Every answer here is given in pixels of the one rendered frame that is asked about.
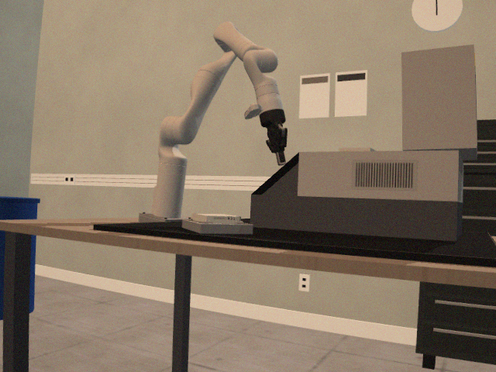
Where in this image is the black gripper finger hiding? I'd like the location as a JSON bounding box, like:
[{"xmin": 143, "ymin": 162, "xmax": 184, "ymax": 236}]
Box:
[
  {"xmin": 270, "ymin": 124, "xmax": 288, "ymax": 165},
  {"xmin": 266, "ymin": 132, "xmax": 277, "ymax": 153}
]

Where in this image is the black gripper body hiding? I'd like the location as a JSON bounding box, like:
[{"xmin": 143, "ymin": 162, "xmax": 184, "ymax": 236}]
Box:
[{"xmin": 260, "ymin": 109, "xmax": 286, "ymax": 141}]

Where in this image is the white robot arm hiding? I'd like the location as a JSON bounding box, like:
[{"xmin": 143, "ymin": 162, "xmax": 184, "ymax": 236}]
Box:
[{"xmin": 151, "ymin": 22, "xmax": 284, "ymax": 219}]

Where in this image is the grey benchtop machine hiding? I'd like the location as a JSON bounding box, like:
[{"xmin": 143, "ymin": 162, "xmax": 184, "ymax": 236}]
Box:
[{"xmin": 250, "ymin": 44, "xmax": 477, "ymax": 242}]

